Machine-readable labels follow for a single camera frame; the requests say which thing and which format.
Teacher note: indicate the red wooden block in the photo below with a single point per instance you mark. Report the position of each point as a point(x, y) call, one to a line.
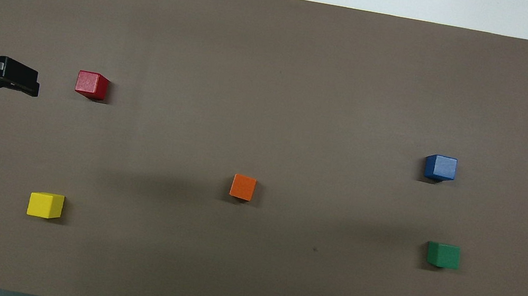
point(91, 85)

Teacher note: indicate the blue wooden block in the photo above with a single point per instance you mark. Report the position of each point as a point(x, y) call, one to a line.
point(440, 167)

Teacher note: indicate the yellow wooden block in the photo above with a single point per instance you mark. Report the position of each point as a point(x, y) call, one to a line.
point(45, 205)

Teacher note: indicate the green wooden block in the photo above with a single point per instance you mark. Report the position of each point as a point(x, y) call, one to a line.
point(443, 256)

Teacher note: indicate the orange wooden block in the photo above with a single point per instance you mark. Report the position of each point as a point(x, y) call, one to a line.
point(243, 187)

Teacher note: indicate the brown table mat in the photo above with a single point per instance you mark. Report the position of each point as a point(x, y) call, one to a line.
point(273, 90)

